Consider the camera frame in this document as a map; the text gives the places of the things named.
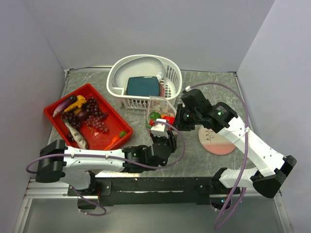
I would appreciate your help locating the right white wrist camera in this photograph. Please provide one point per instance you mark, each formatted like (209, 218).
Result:
(187, 89)

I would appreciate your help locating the clear dotted zip bag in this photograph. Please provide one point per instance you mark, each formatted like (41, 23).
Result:
(161, 105)

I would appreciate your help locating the white oval plate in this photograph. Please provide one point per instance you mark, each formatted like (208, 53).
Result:
(139, 67)

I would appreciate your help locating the orange carrot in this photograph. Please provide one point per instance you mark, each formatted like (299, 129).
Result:
(115, 139)

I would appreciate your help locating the white plastic basket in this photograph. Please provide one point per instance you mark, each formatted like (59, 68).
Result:
(172, 81)

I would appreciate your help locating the purple grapes bunch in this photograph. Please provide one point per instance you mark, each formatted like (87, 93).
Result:
(89, 115)

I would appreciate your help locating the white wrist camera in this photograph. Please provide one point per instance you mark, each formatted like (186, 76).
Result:
(187, 89)
(158, 128)

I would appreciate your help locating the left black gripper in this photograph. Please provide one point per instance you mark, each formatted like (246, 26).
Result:
(171, 140)

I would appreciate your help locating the teal square plate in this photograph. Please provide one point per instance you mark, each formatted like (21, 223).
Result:
(143, 86)

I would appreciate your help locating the black mounting base bar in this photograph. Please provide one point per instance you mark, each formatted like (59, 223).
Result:
(156, 190)

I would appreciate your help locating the orange ginger root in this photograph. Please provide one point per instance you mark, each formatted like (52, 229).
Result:
(78, 104)

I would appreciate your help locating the pink round plate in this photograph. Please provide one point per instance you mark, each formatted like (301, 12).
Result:
(214, 143)

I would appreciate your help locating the red plastic tray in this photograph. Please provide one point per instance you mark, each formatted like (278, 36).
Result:
(96, 140)

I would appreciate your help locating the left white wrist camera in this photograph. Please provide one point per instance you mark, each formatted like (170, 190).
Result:
(158, 128)

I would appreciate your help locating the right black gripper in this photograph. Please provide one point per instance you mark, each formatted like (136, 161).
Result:
(179, 124)

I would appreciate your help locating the green bell pepper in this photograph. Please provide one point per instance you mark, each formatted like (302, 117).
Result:
(150, 117)

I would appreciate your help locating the purple eggplant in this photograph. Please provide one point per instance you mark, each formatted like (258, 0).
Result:
(64, 104)

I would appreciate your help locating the white fish toy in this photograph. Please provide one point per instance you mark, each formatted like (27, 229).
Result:
(77, 136)

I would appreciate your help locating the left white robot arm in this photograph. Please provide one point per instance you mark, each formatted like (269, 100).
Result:
(78, 167)

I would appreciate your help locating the pink plate in basket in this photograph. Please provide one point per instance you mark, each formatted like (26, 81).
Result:
(162, 90)

